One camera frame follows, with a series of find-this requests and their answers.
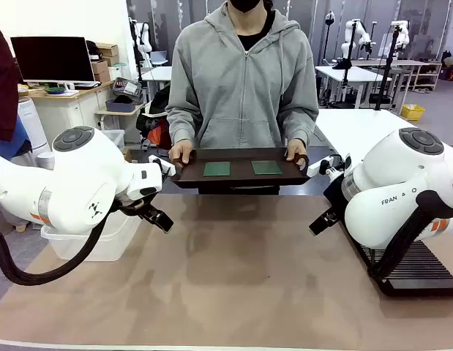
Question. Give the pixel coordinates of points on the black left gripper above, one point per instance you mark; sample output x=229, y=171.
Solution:
x=138, y=208

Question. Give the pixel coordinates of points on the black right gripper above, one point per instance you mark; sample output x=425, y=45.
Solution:
x=334, y=217

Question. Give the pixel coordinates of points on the green square PCB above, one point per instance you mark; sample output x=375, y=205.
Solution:
x=266, y=167
x=216, y=169

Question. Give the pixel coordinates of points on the dark brown serving tray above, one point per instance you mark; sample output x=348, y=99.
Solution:
x=240, y=177

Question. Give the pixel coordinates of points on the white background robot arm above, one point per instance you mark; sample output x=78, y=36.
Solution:
x=348, y=36
x=403, y=34
x=145, y=36

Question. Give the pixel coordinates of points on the person's right forearm grey sleeve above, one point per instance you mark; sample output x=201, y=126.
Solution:
x=180, y=126

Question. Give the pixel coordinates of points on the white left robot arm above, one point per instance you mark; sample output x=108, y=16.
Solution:
x=83, y=175

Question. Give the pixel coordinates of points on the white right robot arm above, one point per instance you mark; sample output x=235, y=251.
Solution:
x=387, y=175

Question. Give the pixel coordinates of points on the person's left forearm grey sleeve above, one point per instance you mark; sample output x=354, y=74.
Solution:
x=299, y=124

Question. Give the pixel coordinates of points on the stacked cardboard boxes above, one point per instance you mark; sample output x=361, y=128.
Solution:
x=105, y=51

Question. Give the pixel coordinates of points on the person's right hand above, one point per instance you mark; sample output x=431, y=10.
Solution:
x=181, y=153

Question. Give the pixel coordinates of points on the person's left hand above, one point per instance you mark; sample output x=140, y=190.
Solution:
x=295, y=150

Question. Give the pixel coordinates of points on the clear plastic storage box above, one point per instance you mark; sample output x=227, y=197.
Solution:
x=101, y=245

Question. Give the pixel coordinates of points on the brown cardboard box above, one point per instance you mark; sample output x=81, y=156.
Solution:
x=129, y=155

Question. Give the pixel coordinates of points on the black and red bag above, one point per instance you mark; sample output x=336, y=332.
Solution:
x=158, y=133

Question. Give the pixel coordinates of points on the white translucent storage crate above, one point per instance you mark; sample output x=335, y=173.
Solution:
x=116, y=139

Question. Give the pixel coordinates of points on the large white table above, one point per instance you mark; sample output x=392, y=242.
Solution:
x=350, y=128

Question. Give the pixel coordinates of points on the black slotted PCB rack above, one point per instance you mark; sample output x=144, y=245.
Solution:
x=420, y=267

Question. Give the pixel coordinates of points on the grey plastic bin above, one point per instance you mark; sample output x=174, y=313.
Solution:
x=120, y=106

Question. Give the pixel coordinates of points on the tilted grey labelled box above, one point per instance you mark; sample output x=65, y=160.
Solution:
x=129, y=87

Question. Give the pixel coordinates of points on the wooden desk white cabinet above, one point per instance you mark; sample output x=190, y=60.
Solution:
x=76, y=109

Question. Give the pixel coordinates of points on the yellow plastic bin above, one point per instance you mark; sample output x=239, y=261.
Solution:
x=412, y=112

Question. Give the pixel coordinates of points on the white background table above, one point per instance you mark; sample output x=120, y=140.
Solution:
x=358, y=75

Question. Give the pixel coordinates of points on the grey zip hoodie torso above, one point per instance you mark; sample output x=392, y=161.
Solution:
x=240, y=84

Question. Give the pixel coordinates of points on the white air purifier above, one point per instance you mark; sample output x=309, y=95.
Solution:
x=30, y=120

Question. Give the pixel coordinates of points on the green bowl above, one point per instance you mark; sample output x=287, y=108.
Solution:
x=56, y=90

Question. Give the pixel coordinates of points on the black tripod stand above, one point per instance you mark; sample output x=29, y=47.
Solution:
x=389, y=67

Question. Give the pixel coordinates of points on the black computer monitor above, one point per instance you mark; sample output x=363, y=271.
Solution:
x=54, y=58

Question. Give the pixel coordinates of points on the black face mask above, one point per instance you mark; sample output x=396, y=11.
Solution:
x=244, y=4

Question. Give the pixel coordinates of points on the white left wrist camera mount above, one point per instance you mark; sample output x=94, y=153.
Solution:
x=167, y=169

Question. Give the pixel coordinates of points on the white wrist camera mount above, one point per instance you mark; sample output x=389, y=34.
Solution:
x=167, y=169
x=315, y=168

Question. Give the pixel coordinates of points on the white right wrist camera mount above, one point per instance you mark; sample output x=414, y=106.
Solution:
x=315, y=168

